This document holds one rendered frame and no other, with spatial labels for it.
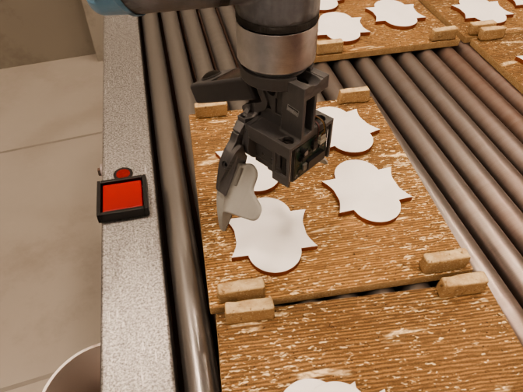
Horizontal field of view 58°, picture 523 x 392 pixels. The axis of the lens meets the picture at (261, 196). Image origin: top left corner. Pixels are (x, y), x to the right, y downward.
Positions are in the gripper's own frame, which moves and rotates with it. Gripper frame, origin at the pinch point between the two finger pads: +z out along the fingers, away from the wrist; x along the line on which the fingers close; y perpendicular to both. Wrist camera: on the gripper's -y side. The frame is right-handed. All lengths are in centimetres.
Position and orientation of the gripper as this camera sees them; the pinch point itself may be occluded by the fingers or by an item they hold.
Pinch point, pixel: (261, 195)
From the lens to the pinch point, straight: 60.8
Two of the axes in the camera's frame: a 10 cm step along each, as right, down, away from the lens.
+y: 7.3, 4.8, -4.9
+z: 0.0, 7.1, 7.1
